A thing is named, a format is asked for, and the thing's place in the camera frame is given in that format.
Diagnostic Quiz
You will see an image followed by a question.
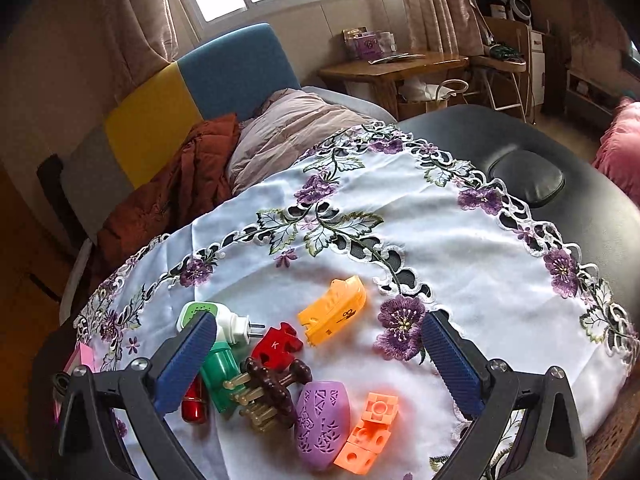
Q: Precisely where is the pink pillow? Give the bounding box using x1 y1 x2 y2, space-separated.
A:
592 97 640 206

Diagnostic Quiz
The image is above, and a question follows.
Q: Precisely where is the brown wooden massage comb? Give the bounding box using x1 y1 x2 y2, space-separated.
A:
223 358 313 432

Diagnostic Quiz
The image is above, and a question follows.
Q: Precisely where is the red glossy cylinder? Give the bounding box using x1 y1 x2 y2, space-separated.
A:
181 377 210 424

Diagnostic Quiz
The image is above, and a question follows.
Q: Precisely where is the black padded massage table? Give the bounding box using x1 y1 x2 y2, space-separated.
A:
30 105 640 441

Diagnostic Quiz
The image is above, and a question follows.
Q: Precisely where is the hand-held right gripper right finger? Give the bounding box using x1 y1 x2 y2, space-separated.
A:
421 310 588 480

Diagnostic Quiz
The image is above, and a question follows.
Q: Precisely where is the pink cardboard box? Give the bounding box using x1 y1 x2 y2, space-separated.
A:
52 342 96 421

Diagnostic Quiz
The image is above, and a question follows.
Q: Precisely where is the orange plastic building block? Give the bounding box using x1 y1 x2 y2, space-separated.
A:
334 392 399 473

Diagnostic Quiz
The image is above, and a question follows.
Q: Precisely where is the open magazine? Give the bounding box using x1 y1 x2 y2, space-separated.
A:
368 52 426 65

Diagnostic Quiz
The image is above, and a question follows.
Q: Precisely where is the white green plug-in device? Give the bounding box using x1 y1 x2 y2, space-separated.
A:
179 301 265 348

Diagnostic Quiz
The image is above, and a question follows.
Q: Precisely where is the rust brown quilted blanket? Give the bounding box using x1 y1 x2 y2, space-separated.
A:
97 112 241 266

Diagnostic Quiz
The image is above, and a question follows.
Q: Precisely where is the beige patterned curtain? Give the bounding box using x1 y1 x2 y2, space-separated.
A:
97 0 181 66
392 0 483 56

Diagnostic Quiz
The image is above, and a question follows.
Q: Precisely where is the pale pink duvet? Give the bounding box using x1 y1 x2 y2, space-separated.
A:
227 87 381 196

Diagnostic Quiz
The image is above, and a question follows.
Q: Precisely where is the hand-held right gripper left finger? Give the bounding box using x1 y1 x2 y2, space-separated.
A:
52 311 218 480

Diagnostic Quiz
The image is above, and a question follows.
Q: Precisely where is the wooden desk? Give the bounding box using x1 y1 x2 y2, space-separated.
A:
318 51 471 121

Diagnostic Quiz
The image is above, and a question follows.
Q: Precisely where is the wooden wardrobe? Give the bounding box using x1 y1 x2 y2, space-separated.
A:
0 160 81 341

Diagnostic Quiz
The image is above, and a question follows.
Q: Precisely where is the blue yellow grey headboard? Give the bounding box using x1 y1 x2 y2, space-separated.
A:
37 22 301 241

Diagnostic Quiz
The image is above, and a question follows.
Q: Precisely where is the yellow-orange plastic case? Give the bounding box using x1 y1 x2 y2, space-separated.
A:
297 276 367 347

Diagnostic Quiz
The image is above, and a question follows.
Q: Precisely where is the white floral embroidered tablecloth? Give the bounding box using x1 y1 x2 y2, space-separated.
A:
72 122 640 480

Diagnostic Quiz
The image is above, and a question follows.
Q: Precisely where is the green plastic toy piece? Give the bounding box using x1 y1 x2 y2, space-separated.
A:
200 342 241 413

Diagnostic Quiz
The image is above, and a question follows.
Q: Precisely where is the white narrow cabinet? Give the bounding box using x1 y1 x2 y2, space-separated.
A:
527 30 546 111

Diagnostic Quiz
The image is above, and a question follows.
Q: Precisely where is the purple patterned egg-shaped case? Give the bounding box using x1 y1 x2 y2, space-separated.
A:
294 381 352 471

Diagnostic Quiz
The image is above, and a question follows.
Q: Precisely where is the purple box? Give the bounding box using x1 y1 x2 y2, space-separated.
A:
342 27 383 59

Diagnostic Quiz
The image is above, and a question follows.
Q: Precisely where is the black leather cushion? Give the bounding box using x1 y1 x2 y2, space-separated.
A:
490 150 566 198

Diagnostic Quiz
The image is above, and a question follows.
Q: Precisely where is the red puzzle piece block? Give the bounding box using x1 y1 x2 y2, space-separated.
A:
250 322 304 368

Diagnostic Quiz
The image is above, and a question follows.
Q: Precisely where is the low white shelf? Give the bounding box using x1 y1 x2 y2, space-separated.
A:
565 67 621 126

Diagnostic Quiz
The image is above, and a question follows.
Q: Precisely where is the white bag with handles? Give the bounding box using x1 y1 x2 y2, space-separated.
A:
397 80 468 121

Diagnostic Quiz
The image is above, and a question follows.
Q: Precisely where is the wooden folding stool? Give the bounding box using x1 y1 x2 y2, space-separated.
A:
470 52 531 123

